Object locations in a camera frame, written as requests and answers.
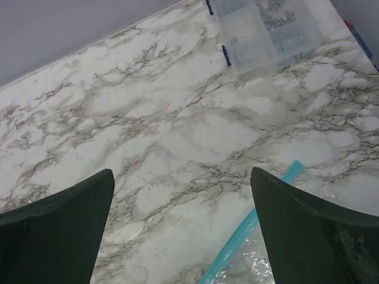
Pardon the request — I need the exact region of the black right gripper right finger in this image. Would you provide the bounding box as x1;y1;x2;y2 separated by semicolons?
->
250;167;378;283

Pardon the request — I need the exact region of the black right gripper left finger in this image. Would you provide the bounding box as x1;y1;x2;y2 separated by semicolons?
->
1;169;115;283

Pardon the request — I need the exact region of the clear zip top bag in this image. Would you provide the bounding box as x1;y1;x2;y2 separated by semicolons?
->
199;160;351;283

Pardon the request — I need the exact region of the blue object at table edge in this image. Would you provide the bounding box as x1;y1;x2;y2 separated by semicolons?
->
344;20;378;70

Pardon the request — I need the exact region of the clear plastic screw box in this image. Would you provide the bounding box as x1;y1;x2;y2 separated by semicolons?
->
206;0;323;75

